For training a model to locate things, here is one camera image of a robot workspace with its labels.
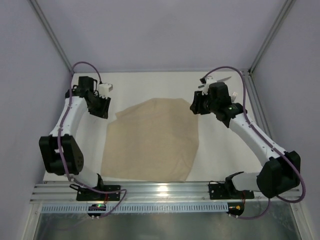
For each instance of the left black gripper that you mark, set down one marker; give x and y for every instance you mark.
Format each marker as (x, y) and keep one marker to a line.
(100, 107)

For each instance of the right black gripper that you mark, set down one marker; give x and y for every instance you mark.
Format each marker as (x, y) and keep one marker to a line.
(196, 103)

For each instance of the beige cloth napkin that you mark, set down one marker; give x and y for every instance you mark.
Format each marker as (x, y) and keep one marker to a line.
(155, 141)

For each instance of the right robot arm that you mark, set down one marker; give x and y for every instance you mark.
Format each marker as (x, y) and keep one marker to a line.
(280, 168)

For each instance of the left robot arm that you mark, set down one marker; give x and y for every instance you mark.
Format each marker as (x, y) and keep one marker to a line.
(60, 152)

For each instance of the left black controller board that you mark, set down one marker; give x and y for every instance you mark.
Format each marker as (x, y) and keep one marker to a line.
(95, 211)

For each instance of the black controller board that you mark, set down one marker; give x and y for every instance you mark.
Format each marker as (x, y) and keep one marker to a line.
(95, 211)
(235, 209)

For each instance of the right black controller board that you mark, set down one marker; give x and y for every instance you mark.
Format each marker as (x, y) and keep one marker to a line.
(235, 209)

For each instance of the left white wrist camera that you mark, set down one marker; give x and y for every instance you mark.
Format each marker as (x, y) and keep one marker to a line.
(104, 89)

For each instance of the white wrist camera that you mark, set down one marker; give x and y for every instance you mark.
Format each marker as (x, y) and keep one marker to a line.
(204, 87)
(104, 89)

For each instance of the green handled knife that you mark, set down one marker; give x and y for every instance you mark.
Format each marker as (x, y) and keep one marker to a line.
(222, 79)

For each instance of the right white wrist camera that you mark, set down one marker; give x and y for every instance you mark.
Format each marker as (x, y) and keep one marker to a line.
(204, 87)

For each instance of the green handled fork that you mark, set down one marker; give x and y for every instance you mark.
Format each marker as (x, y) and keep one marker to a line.
(234, 96)

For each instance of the right side aluminium rail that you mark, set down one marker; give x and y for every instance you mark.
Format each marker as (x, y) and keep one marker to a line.
(255, 102)

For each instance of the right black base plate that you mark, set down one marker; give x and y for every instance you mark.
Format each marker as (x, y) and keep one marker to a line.
(231, 191)

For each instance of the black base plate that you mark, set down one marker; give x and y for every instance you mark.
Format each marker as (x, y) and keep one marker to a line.
(231, 191)
(85, 194)

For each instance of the aluminium mounting rail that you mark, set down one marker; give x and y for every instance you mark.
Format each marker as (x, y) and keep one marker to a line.
(143, 191)

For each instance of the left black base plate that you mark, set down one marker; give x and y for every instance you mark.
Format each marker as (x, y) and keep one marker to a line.
(85, 194)

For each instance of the slotted grey cable duct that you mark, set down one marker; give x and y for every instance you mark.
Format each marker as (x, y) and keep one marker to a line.
(139, 208)

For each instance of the left aluminium frame post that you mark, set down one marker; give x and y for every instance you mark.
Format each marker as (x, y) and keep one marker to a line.
(50, 33)

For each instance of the aluminium frame post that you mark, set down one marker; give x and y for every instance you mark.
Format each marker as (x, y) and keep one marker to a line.
(50, 33)
(272, 33)

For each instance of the right aluminium frame post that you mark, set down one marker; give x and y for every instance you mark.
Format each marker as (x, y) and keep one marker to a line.
(272, 33)

